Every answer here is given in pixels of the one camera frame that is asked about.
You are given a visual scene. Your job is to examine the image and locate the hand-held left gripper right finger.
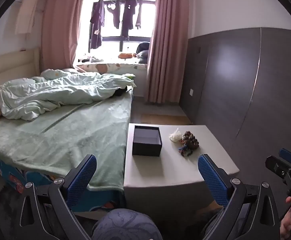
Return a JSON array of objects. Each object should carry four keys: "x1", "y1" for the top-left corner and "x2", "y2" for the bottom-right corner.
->
[{"x1": 198, "y1": 154, "x2": 283, "y2": 240}]

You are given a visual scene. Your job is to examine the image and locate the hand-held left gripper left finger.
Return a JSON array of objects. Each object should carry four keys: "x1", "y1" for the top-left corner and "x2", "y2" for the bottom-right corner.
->
[{"x1": 18, "y1": 154, "x2": 97, "y2": 240}]

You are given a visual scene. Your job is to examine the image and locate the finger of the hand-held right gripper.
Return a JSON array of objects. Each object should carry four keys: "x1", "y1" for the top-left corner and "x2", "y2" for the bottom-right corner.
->
[
  {"x1": 279, "y1": 148, "x2": 291, "y2": 166},
  {"x1": 265, "y1": 155, "x2": 291, "y2": 179}
]

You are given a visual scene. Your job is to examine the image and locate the heap of bead bracelets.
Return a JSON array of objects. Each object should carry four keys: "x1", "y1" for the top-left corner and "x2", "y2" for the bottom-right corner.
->
[{"x1": 178, "y1": 131, "x2": 200, "y2": 158}]

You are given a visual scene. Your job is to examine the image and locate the black box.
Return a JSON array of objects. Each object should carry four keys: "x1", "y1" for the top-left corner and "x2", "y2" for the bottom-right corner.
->
[{"x1": 132, "y1": 125, "x2": 163, "y2": 156}]

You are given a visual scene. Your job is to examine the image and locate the white padded table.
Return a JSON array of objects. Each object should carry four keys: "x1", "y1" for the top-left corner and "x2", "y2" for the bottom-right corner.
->
[{"x1": 123, "y1": 123, "x2": 240, "y2": 209}]

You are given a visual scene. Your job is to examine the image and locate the bed with green sheet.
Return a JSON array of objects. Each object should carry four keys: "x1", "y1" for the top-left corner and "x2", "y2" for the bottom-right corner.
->
[{"x1": 0, "y1": 72, "x2": 136, "y2": 213}]

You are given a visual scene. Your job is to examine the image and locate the white crumpled plastic bag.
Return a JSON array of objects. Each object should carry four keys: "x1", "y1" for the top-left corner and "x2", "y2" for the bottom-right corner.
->
[{"x1": 169, "y1": 128, "x2": 183, "y2": 143}]

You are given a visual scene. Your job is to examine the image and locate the person's blue patterned knee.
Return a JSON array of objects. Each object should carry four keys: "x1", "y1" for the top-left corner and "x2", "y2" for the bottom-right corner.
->
[{"x1": 91, "y1": 208, "x2": 164, "y2": 240}]

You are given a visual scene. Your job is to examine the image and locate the light green quilt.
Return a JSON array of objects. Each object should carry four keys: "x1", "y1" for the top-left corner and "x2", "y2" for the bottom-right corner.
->
[{"x1": 0, "y1": 69, "x2": 136, "y2": 121}]

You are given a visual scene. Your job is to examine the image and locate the black cloth on bed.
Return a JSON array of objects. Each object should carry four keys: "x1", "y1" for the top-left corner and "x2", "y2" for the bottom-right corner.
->
[{"x1": 112, "y1": 86, "x2": 129, "y2": 97}]

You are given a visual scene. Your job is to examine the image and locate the grey wardrobe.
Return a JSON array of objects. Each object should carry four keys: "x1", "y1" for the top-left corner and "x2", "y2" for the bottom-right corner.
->
[{"x1": 180, "y1": 27, "x2": 291, "y2": 162}]

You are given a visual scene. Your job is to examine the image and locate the printed window seat cushion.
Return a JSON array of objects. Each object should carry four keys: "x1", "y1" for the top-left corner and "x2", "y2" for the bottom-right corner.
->
[{"x1": 76, "y1": 62, "x2": 148, "y2": 72}]

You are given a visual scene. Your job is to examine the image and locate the beige padded headboard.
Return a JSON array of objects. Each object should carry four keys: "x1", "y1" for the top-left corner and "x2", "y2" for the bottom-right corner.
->
[{"x1": 0, "y1": 47, "x2": 41, "y2": 101}]

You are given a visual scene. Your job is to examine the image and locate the pink curtain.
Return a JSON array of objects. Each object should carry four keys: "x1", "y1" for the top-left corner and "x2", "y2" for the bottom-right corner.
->
[
  {"x1": 41, "y1": 0, "x2": 89, "y2": 72},
  {"x1": 145, "y1": 0, "x2": 199, "y2": 105}
]

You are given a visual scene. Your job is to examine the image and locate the dark round pillows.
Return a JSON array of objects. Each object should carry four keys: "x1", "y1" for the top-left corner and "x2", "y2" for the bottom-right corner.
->
[{"x1": 136, "y1": 42, "x2": 151, "y2": 64}]

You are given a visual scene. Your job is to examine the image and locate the dark hanging underwear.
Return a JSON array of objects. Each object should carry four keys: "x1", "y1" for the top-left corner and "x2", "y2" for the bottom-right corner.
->
[{"x1": 107, "y1": 4, "x2": 121, "y2": 29}]

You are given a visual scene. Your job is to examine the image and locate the dark hanging shirt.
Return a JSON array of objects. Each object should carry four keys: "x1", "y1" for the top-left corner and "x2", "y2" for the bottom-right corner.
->
[{"x1": 121, "y1": 0, "x2": 138, "y2": 41}]

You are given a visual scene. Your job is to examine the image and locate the dark hanging sock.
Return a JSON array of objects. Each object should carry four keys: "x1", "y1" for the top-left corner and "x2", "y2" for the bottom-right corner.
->
[{"x1": 135, "y1": 0, "x2": 144, "y2": 29}]

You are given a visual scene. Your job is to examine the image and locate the covered wall air conditioner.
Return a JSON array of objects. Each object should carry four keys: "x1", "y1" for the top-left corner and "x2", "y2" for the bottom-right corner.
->
[{"x1": 15, "y1": 0, "x2": 40, "y2": 35}]

